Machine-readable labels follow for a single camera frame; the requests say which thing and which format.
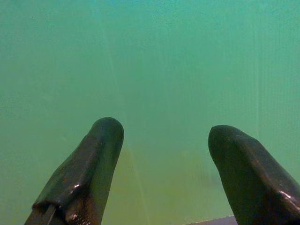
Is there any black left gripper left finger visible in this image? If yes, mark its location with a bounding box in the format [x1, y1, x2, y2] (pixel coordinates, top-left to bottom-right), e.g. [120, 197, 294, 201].
[24, 117, 125, 225]

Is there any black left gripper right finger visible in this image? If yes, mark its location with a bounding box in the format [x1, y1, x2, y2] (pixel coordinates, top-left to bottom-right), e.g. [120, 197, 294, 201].
[208, 125, 300, 225]

